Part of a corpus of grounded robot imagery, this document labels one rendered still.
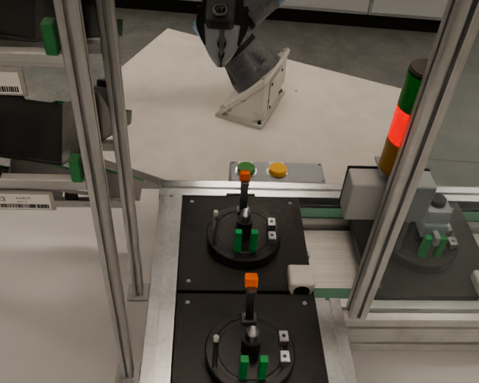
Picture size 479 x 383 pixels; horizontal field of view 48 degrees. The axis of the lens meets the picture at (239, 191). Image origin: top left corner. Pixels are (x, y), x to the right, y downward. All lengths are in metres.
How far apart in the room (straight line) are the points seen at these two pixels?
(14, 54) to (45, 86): 2.79
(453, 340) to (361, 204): 0.39
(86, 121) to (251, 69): 0.91
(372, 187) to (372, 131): 0.78
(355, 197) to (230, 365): 0.31
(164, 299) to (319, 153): 0.65
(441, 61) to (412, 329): 0.53
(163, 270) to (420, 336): 0.48
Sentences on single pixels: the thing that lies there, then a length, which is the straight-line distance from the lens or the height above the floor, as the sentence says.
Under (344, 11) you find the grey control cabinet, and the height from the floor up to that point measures 0.11.
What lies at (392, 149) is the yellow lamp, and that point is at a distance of 0.73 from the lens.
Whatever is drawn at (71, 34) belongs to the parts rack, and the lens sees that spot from 0.53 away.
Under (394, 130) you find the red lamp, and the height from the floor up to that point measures 1.33.
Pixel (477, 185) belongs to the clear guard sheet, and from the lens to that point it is 0.79.
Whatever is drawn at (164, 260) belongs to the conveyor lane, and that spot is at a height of 0.95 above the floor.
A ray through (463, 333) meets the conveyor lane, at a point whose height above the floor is 0.92.
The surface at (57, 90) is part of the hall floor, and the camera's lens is 3.30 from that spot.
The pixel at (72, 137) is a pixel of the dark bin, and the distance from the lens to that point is 0.69.
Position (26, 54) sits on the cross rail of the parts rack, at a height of 1.47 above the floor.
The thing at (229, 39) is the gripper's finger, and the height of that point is 1.28.
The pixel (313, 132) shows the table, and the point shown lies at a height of 0.86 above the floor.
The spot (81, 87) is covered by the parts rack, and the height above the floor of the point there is 1.44.
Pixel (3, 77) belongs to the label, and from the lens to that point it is 0.57.
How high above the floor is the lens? 1.73
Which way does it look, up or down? 43 degrees down
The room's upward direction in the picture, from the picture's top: 5 degrees clockwise
